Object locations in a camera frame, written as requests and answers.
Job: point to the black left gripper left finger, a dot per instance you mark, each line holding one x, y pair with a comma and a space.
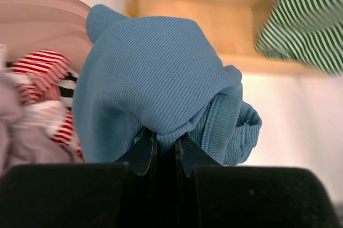
115, 194

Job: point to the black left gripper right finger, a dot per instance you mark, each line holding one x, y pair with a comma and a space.
212, 195

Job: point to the dusty pink tank top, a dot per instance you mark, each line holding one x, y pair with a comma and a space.
27, 131

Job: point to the teal blue tank top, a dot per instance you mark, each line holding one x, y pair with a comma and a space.
162, 74

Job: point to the black white striped tank top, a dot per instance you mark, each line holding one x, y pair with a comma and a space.
68, 86

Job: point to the red white striped tank top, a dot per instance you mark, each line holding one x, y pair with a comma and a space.
67, 132

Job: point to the green white striped tank top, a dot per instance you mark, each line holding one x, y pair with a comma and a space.
305, 31

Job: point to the wooden clothes rack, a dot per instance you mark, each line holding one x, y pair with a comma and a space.
231, 26

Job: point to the translucent pink plastic basin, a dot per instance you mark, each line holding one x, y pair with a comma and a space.
57, 25

